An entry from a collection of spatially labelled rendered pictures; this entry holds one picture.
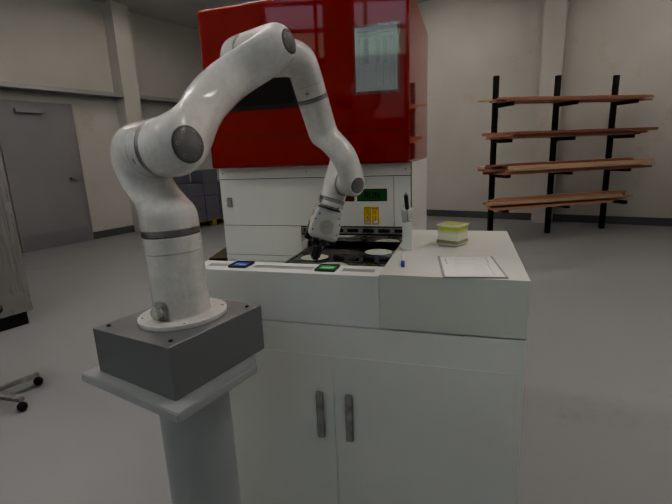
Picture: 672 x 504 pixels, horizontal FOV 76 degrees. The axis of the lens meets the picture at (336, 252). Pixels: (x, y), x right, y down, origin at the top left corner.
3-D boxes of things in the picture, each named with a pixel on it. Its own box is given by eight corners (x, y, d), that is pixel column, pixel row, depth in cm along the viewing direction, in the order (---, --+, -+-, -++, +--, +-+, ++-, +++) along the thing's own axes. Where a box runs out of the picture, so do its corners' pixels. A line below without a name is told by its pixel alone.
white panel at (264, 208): (230, 258, 194) (221, 168, 185) (411, 264, 171) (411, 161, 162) (226, 259, 191) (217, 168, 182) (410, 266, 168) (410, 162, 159)
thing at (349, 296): (212, 303, 135) (207, 259, 132) (386, 315, 119) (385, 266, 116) (194, 313, 126) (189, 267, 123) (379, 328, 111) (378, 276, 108)
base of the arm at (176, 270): (185, 336, 84) (171, 243, 80) (117, 326, 92) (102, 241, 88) (244, 304, 100) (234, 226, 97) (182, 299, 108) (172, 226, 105)
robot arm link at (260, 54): (146, 190, 92) (191, 188, 83) (104, 145, 85) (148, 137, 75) (267, 66, 117) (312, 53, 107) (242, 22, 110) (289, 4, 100)
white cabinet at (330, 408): (280, 427, 205) (267, 261, 186) (495, 461, 178) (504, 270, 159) (203, 543, 145) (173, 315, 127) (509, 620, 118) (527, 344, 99)
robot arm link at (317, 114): (346, 90, 118) (372, 190, 132) (316, 92, 130) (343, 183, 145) (320, 101, 114) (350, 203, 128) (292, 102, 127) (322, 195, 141)
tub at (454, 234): (447, 241, 143) (447, 220, 141) (468, 243, 138) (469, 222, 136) (435, 245, 137) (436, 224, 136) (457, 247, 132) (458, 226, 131)
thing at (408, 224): (403, 246, 138) (403, 204, 135) (415, 246, 137) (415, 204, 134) (400, 250, 132) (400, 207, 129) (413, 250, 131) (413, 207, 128)
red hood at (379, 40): (283, 162, 248) (276, 50, 235) (427, 157, 225) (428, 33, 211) (211, 168, 178) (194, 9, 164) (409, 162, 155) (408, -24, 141)
